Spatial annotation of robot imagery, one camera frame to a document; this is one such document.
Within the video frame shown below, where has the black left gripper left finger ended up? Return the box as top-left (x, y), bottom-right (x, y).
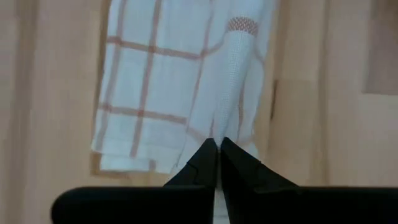
top-left (50, 138), bottom-right (218, 224)

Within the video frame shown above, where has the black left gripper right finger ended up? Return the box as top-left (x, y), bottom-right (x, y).
top-left (220, 136), bottom-right (398, 224)

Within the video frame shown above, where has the white towel with red stripes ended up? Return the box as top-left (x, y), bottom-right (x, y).
top-left (90, 0), bottom-right (277, 224)

